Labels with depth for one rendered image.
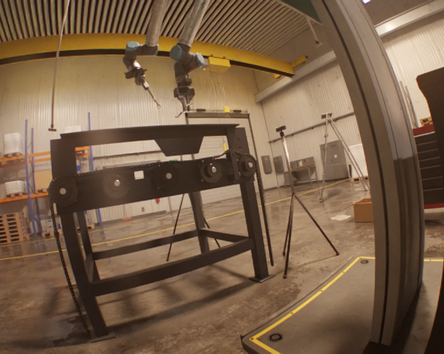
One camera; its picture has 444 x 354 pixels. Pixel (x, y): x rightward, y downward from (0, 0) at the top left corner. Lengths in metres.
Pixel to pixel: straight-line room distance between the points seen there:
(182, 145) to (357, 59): 1.20
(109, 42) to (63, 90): 4.16
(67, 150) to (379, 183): 1.34
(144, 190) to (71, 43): 7.67
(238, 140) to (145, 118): 9.82
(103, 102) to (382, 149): 11.28
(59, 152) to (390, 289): 1.45
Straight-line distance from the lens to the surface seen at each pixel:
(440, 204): 2.50
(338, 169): 11.28
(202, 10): 1.47
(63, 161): 1.34
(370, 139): 0.46
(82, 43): 8.58
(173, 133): 1.48
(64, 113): 11.29
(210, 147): 12.05
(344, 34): 0.52
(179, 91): 1.46
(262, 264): 1.74
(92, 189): 1.31
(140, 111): 11.42
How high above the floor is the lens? 0.75
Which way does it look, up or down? 2 degrees up
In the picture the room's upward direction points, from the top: 10 degrees counter-clockwise
